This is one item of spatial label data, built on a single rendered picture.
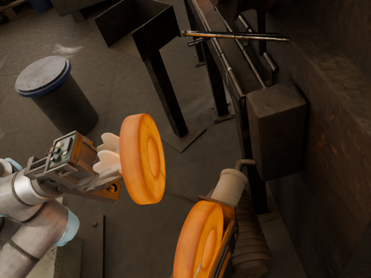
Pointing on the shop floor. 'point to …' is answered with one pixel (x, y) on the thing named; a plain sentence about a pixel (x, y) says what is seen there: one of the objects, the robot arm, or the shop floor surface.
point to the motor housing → (249, 242)
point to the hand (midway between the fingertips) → (140, 152)
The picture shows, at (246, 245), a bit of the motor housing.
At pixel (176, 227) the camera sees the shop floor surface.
